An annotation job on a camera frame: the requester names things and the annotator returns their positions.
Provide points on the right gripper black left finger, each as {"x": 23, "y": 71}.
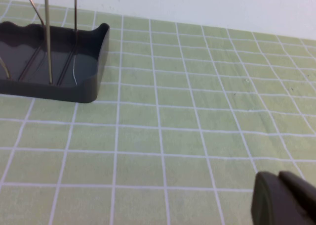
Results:
{"x": 269, "y": 202}

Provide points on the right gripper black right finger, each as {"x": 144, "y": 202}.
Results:
{"x": 303, "y": 195}

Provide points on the green white-checked tablecloth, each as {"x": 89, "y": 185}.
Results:
{"x": 172, "y": 136}

